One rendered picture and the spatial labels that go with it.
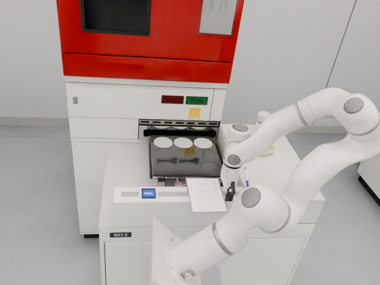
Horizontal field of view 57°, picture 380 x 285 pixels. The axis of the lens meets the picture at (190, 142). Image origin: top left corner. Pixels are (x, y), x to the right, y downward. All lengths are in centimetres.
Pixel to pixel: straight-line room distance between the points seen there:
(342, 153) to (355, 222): 207
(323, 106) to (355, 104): 17
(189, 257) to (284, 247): 69
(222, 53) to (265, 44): 178
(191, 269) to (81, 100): 105
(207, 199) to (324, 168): 53
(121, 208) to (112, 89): 67
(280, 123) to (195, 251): 52
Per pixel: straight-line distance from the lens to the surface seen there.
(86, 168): 213
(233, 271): 184
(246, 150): 124
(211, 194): 148
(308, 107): 125
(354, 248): 297
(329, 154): 112
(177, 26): 168
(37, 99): 366
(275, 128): 127
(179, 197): 146
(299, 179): 112
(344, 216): 318
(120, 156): 189
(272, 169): 171
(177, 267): 124
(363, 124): 110
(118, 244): 160
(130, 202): 143
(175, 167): 171
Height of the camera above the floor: 194
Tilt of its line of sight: 33 degrees down
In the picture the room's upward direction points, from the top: 7 degrees clockwise
